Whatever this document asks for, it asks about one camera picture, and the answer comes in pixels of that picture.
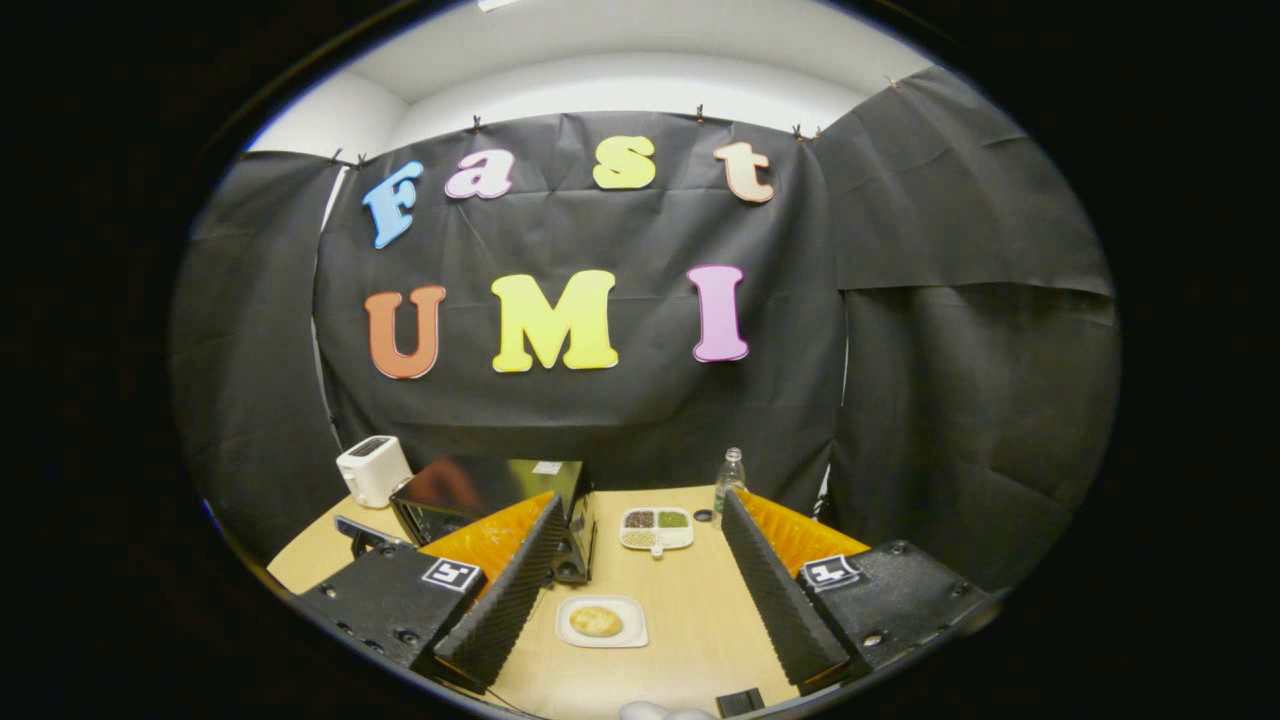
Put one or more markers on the white divided tray with grains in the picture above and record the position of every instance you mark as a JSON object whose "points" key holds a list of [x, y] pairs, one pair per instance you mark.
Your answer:
{"points": [[656, 530]]}

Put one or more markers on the clear plastic water bottle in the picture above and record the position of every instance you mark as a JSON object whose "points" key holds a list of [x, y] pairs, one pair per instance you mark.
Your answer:
{"points": [[730, 475]]}

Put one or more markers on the black backdrop cloth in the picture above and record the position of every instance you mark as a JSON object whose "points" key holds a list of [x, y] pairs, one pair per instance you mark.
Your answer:
{"points": [[600, 420]]}

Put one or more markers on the black electric oven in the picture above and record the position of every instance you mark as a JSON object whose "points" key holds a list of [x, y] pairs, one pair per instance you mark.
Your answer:
{"points": [[480, 480]]}

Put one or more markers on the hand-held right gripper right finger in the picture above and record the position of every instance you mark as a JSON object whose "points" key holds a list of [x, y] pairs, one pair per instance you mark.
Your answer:
{"points": [[775, 600]]}

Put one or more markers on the round golden bread bun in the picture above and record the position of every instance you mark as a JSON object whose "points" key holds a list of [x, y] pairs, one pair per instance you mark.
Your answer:
{"points": [[596, 621]]}

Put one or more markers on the white square plate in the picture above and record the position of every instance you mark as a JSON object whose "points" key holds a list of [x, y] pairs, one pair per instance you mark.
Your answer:
{"points": [[628, 638]]}

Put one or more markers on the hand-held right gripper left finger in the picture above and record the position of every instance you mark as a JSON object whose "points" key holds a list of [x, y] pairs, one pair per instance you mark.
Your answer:
{"points": [[505, 600]]}

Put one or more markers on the ceiling light panel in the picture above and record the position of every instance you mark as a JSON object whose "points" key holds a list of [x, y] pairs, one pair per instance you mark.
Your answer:
{"points": [[497, 4]]}

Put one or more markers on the white toaster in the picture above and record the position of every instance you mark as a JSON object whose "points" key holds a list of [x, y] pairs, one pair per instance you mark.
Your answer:
{"points": [[372, 475]]}

